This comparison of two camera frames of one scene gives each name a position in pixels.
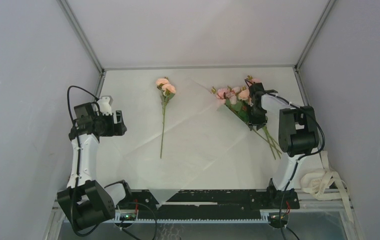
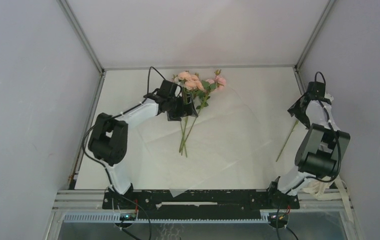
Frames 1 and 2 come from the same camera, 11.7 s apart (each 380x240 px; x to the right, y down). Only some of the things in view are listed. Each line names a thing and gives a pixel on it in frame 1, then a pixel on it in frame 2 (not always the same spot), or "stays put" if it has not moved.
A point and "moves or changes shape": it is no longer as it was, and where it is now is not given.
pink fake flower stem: (167, 89) moves or changes shape
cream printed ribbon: (325, 185) stays put
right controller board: (274, 217) stays put
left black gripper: (118, 129) -> (185, 110)
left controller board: (128, 217) stays put
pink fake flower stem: (238, 100) moves or changes shape
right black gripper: (261, 122) -> (296, 109)
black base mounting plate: (209, 204) stays put
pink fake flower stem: (272, 142) -> (200, 90)
